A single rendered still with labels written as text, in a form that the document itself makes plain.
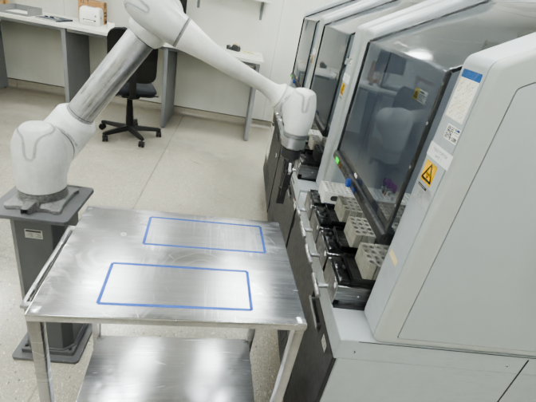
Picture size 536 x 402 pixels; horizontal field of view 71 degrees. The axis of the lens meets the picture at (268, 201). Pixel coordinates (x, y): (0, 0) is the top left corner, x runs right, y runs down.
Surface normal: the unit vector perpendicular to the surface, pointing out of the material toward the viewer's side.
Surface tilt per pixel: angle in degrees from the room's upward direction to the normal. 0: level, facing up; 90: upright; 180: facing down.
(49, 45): 90
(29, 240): 90
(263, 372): 0
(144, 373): 0
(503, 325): 90
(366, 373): 90
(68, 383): 0
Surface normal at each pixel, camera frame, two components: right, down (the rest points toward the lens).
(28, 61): 0.04, 0.47
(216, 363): 0.18, -0.87
